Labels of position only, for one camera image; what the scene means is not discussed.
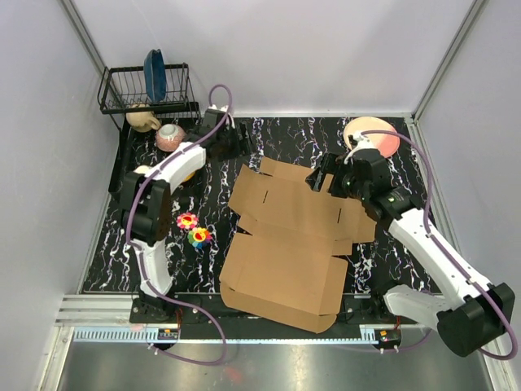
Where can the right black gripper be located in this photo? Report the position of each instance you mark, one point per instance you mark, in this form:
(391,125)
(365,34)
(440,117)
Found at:
(315,179)

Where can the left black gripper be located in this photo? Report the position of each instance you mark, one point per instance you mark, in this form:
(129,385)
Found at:
(246,144)

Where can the brown cardboard box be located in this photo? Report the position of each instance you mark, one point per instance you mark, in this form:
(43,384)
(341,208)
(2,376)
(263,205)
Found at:
(287,262)

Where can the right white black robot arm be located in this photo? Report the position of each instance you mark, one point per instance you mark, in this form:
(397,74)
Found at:
(471,311)

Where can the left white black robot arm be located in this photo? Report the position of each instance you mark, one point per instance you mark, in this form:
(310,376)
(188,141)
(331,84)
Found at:
(146,202)

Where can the yellow ribbed bowl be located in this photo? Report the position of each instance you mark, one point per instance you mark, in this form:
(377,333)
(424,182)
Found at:
(188,177)

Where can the black tray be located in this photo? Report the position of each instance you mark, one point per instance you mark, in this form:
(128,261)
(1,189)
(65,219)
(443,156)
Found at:
(134,149)

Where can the pink patterned bowl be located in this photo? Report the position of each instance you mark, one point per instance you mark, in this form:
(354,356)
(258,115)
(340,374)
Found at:
(169,137)

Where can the pink cream round plate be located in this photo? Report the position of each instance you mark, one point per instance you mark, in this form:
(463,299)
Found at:
(385,140)

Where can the pink flower toy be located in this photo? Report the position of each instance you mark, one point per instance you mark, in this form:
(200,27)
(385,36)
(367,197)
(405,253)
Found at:
(187,221)

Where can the beige mug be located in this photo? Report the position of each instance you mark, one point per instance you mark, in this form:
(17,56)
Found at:
(143,121)

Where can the white flower shaped cup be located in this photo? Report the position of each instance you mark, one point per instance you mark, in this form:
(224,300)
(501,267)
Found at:
(142,169)

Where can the rainbow flower toy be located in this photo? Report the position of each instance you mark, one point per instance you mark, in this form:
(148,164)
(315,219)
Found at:
(199,237)

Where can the blue plate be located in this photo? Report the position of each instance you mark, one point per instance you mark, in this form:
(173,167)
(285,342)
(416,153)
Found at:
(155,76)

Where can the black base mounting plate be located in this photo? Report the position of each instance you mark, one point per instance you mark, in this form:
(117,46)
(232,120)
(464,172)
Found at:
(354,313)

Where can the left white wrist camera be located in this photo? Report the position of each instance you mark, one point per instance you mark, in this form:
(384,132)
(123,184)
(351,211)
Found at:
(229,121)

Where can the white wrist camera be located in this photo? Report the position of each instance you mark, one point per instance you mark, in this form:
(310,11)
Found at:
(229,121)
(356,142)

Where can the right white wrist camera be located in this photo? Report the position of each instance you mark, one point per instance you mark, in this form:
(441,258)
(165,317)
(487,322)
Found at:
(356,142)

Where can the black wire dish rack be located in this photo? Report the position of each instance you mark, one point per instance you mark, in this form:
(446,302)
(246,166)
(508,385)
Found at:
(124,90)

